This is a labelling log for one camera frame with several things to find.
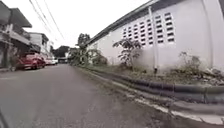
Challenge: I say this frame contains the green bushes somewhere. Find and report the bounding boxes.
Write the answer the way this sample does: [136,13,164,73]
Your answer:
[68,44,108,67]

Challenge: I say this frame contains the small leafy tree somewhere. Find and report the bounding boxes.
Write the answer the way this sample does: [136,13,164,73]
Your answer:
[112,37,144,69]

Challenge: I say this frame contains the tall tree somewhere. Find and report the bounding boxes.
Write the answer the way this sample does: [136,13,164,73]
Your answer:
[77,32,92,48]

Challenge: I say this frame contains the weedy verge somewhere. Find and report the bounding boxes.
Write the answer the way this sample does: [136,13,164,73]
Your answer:
[79,63,224,87]

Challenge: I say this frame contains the dark trees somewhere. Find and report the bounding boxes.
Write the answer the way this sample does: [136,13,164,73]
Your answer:
[53,45,71,59]

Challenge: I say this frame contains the white car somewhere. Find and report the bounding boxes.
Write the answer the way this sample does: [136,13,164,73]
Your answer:
[44,56,59,66]

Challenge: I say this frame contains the grey asphalt road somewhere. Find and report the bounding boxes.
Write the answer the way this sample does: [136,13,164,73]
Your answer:
[0,63,224,128]

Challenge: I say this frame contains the pale building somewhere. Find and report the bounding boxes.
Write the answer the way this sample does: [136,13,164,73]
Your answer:
[28,32,54,58]

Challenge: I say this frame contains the dark kerb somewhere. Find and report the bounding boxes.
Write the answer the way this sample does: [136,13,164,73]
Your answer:
[76,64,224,104]

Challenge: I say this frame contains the red car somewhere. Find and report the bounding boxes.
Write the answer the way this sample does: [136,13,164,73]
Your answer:
[14,53,47,71]

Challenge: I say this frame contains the white building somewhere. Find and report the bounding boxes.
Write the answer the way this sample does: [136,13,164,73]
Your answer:
[84,0,224,73]

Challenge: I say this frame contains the grey building with awning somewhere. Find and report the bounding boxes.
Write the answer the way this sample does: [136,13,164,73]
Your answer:
[0,1,33,69]

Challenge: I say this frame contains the pale concrete gutter strip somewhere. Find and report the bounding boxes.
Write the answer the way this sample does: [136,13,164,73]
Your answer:
[109,79,224,126]

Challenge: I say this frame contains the overhead wires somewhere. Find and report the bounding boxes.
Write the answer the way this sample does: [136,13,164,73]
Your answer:
[28,0,66,41]

